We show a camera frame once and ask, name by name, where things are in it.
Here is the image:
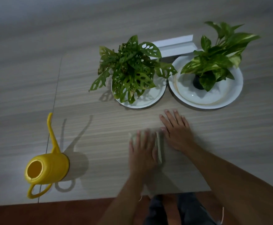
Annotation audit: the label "large white plate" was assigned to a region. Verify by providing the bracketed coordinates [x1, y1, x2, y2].
[168, 54, 244, 110]

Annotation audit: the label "black plant pot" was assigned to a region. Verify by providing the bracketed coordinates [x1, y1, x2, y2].
[192, 74, 205, 90]

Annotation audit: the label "green variegated potted plant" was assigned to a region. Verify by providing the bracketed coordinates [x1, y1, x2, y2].
[180, 21, 261, 92]

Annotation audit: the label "person's right forearm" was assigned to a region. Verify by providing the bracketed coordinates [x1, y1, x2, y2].
[183, 144, 273, 225]

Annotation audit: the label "yellow plastic watering can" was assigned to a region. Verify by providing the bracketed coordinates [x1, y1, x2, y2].
[24, 112, 70, 199]

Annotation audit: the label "green holey-leaf potted plant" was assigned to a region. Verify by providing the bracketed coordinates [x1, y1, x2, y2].
[89, 35, 178, 104]

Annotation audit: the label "person's dark trousers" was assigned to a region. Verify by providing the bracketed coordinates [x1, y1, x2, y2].
[144, 193, 218, 225]

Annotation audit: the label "pale green cloth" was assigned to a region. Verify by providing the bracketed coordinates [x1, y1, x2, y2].
[129, 129, 163, 165]

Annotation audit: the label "small white plate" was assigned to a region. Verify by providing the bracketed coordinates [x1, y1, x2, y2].
[112, 76, 167, 109]

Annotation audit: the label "person's left hand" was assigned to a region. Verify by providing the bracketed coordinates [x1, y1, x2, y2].
[128, 130, 159, 176]

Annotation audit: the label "person's right hand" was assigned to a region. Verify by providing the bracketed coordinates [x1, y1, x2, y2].
[159, 110, 195, 154]

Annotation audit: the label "person's left forearm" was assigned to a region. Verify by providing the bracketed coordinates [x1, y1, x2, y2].
[97, 173, 152, 225]

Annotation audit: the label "white table cable box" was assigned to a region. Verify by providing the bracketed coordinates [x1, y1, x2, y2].
[150, 35, 198, 60]

